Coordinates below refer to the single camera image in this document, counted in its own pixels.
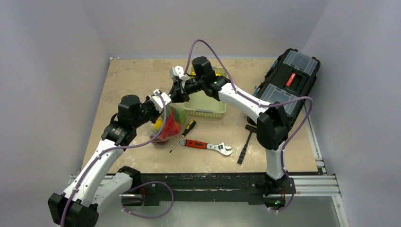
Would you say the green bell pepper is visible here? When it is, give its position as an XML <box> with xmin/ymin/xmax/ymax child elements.
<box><xmin>172</xmin><ymin>107</ymin><xmax>187</xmax><ymax>124</ymax></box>

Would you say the clear dotted zip top bag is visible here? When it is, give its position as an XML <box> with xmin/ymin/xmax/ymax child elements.
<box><xmin>148</xmin><ymin>90</ymin><xmax>187</xmax><ymax>145</ymax></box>

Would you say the red chili pepper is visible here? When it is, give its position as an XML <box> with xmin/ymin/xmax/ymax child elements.
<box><xmin>159</xmin><ymin>115</ymin><xmax>181</xmax><ymax>139</ymax></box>

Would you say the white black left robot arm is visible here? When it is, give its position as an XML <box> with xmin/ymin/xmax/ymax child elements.
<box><xmin>48</xmin><ymin>90</ymin><xmax>172</xmax><ymax>227</ymax></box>

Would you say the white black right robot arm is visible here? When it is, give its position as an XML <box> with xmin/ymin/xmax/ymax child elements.
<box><xmin>169</xmin><ymin>56</ymin><xmax>291</xmax><ymax>192</ymax></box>

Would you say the light green plastic basket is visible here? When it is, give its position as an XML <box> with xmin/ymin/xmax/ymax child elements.
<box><xmin>183</xmin><ymin>65</ymin><xmax>227</xmax><ymax>119</ymax></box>

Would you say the yellow black screwdriver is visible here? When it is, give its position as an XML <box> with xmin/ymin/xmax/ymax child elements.
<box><xmin>169</xmin><ymin>120</ymin><xmax>197</xmax><ymax>153</ymax></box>

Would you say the black hammer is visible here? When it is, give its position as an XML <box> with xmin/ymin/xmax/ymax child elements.
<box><xmin>237</xmin><ymin>125</ymin><xmax>257</xmax><ymax>165</ymax></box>

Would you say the black plastic toolbox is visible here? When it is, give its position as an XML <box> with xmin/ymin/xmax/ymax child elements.
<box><xmin>245</xmin><ymin>48</ymin><xmax>321</xmax><ymax>130</ymax></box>

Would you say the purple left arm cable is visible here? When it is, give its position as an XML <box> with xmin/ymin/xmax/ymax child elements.
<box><xmin>59</xmin><ymin>94</ymin><xmax>174</xmax><ymax>227</ymax></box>

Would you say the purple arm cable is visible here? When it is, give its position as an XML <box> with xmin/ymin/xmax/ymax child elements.
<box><xmin>184</xmin><ymin>39</ymin><xmax>314</xmax><ymax>214</ymax></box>
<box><xmin>59</xmin><ymin>94</ymin><xmax>174</xmax><ymax>227</ymax></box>

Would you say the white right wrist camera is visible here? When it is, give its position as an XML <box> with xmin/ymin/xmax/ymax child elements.
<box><xmin>170</xmin><ymin>66</ymin><xmax>188</xmax><ymax>82</ymax></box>

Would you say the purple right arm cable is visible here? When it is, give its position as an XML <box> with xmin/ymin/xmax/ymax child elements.
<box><xmin>184</xmin><ymin>39</ymin><xmax>314</xmax><ymax>214</ymax></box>

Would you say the red handled adjustable wrench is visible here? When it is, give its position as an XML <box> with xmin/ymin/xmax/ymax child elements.
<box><xmin>179</xmin><ymin>139</ymin><xmax>233</xmax><ymax>156</ymax></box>

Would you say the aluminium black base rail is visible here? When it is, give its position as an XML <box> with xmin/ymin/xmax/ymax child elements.
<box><xmin>64</xmin><ymin>169</ymin><xmax>341</xmax><ymax>208</ymax></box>

